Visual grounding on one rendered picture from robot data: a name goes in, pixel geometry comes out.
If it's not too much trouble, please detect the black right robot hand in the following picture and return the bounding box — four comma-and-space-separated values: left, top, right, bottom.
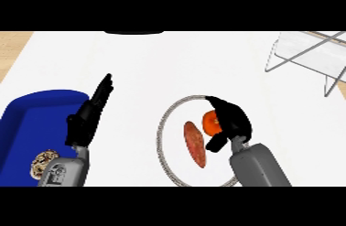
204, 95, 254, 154

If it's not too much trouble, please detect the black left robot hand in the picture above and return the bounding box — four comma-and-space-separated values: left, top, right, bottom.
64, 72, 115, 147

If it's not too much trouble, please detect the orange round squash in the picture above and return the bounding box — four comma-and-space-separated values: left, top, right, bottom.
201, 110, 225, 137

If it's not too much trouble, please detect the white round placemat grey rim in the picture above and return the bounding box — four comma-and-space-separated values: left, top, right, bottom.
155, 94, 241, 188

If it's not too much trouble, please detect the reddish brown sweet potato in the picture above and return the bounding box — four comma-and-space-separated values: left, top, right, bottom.
182, 121, 209, 169

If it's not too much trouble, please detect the blue rectangular tray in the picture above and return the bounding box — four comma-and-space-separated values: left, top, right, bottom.
0, 89, 90, 188

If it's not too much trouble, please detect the brown speckled round food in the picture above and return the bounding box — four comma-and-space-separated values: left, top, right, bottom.
30, 149, 61, 180

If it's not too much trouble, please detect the black round object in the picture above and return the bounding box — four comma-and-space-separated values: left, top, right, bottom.
102, 30, 166, 36

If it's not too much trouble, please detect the grey wire tiered shelf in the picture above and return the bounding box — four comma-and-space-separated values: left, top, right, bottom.
263, 31, 346, 98

